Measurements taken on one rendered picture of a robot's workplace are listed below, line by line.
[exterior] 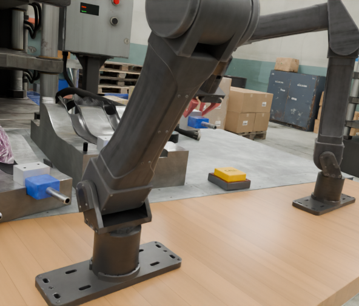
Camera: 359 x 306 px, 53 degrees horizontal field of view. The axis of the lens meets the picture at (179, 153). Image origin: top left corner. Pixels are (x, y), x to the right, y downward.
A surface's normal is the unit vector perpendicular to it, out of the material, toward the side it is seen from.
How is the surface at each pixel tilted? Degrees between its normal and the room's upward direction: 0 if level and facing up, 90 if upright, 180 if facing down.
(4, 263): 0
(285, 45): 90
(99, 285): 0
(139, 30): 90
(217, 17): 107
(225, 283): 0
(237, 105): 90
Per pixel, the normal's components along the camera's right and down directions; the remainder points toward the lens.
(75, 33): 0.54, 0.28
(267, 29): -0.21, 0.24
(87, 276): 0.12, -0.96
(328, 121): -0.38, 0.09
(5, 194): 0.76, 0.26
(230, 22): 0.58, 0.54
